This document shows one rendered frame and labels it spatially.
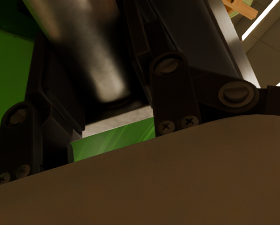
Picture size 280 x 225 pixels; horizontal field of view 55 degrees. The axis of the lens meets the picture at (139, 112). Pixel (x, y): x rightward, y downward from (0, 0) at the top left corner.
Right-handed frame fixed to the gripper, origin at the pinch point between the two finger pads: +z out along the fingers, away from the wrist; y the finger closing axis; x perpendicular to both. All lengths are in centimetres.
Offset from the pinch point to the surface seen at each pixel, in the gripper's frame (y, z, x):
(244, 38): 190, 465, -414
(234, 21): 275, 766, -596
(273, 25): 299, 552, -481
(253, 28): 208, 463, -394
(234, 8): 83, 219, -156
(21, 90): -5.4, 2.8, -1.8
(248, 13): 94, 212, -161
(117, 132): -1.9, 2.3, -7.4
